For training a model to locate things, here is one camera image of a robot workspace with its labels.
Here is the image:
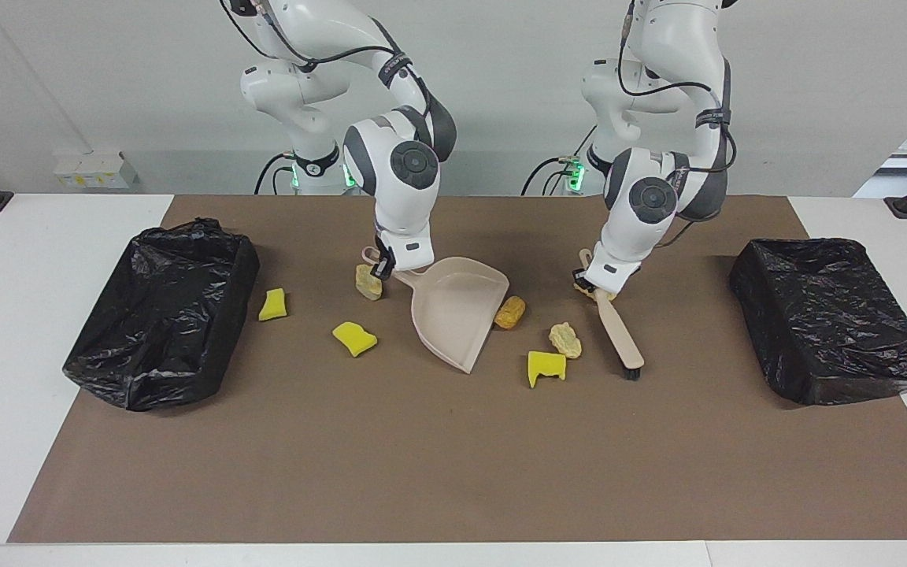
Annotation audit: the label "white wall power strip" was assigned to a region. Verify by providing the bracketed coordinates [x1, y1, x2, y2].
[53, 151, 138, 190]

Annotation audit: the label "black bag lined bin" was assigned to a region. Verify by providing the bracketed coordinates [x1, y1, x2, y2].
[729, 236, 907, 407]
[62, 218, 261, 413]

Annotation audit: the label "brown paper table mat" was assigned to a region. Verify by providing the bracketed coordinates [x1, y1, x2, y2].
[7, 195, 907, 544]

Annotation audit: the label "black base cable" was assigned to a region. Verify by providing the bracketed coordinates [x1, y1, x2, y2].
[254, 151, 298, 196]
[522, 122, 600, 196]

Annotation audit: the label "notched yellow sponge piece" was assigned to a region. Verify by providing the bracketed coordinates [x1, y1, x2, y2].
[528, 350, 568, 389]

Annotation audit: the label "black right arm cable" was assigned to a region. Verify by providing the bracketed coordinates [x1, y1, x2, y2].
[221, 0, 432, 111]

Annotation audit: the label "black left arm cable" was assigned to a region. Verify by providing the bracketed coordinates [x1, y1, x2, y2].
[619, 0, 739, 245]

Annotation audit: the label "wedge yellow sponge piece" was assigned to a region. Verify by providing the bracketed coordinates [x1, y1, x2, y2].
[332, 321, 379, 358]

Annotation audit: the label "black right base cable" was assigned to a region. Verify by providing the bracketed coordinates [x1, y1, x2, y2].
[254, 151, 298, 196]

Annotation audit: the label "beige hand brush black bristles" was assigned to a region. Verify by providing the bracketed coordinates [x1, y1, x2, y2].
[578, 248, 646, 382]

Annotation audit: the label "beige plastic dustpan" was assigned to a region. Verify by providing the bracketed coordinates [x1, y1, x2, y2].
[361, 246, 511, 375]

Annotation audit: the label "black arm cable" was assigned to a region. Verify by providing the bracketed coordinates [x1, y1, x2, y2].
[619, 0, 739, 245]
[221, 0, 432, 111]

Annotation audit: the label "black left base cable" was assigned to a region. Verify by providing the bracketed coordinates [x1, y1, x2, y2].
[522, 122, 600, 196]

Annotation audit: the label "brown bread roll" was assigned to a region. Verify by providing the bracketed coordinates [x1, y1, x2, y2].
[494, 295, 527, 330]

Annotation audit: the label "small yellow sponge piece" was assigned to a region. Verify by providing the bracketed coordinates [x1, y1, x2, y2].
[257, 288, 289, 322]

